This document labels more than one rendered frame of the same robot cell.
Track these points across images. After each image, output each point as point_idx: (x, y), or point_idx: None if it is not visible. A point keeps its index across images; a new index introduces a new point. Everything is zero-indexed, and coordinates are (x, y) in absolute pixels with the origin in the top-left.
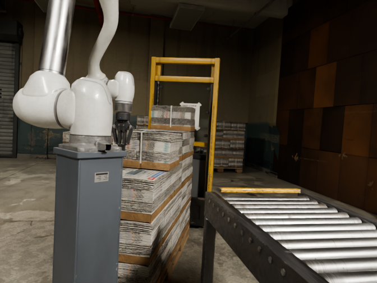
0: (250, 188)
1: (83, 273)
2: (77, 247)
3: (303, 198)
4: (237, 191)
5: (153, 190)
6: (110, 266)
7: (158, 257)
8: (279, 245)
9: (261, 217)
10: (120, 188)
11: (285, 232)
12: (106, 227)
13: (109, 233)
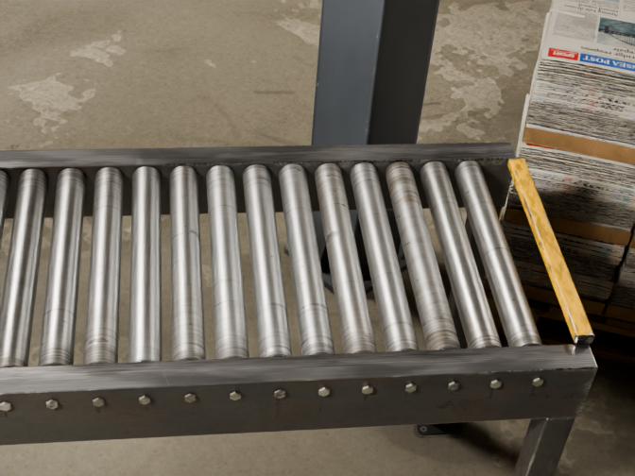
0: (532, 213)
1: (325, 89)
2: (320, 46)
3: (516, 331)
4: (519, 194)
5: (544, 81)
6: (357, 115)
7: (592, 256)
8: (163, 161)
9: (320, 192)
10: (381, 4)
11: (217, 186)
12: (356, 51)
13: (360, 64)
